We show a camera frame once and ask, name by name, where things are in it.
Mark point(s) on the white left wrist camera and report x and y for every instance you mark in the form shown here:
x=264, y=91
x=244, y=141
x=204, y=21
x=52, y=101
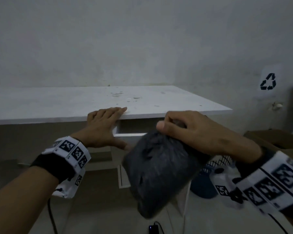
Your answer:
x=68, y=190

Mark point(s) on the black recycling symbol sticker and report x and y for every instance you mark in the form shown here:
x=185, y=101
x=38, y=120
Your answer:
x=268, y=81

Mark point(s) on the new black trash bag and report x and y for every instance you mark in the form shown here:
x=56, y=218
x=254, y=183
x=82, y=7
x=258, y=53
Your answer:
x=161, y=173

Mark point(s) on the brown cardboard box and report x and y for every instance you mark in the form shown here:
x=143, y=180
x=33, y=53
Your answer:
x=282, y=140

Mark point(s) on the left wristband with markers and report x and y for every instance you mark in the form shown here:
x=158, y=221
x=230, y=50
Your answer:
x=56, y=165

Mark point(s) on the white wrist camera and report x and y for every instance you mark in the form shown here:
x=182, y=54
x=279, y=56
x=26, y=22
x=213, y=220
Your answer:
x=224, y=190
x=68, y=190

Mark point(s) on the wristband with markers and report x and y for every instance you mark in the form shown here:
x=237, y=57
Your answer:
x=273, y=182
x=56, y=165

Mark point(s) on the black power adapter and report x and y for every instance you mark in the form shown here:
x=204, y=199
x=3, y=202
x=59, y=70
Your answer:
x=152, y=229

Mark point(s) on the white paper scrap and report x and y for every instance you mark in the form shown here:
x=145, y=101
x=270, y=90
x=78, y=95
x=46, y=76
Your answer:
x=276, y=106

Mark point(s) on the blue plastic waste basket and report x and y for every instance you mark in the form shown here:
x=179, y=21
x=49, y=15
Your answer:
x=204, y=185

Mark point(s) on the right wristband with markers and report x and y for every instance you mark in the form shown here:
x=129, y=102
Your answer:
x=273, y=182

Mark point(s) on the person's right hand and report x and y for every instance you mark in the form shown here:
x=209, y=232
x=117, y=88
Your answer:
x=204, y=136

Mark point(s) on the white table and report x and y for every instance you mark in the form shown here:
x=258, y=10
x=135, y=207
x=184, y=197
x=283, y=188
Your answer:
x=63, y=102

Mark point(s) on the person's left forearm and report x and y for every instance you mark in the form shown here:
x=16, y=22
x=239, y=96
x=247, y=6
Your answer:
x=19, y=204

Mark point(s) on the person's left hand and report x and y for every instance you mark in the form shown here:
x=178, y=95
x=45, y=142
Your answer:
x=100, y=129

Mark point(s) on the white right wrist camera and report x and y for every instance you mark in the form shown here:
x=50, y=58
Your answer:
x=224, y=190

